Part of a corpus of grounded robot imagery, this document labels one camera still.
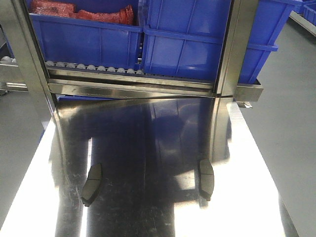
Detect blue plastic bin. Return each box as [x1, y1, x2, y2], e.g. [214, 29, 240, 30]
[142, 0, 300, 84]
[29, 0, 143, 70]

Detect left blue plastic bin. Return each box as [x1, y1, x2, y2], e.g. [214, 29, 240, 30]
[29, 0, 143, 70]

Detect roller conveyor track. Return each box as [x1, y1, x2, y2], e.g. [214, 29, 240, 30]
[0, 55, 146, 75]

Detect second-right grey brake pad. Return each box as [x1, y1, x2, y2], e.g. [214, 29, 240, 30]
[199, 159, 214, 201]

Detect right blue plastic bin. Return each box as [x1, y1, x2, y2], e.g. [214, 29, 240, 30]
[142, 0, 300, 84]

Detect second-left grey brake pad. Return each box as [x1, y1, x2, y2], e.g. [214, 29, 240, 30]
[80, 163, 103, 207]

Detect red bubble wrap bags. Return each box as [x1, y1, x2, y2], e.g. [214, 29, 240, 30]
[30, 0, 134, 25]

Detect stainless steel rack frame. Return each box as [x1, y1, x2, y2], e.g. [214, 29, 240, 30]
[0, 0, 263, 125]

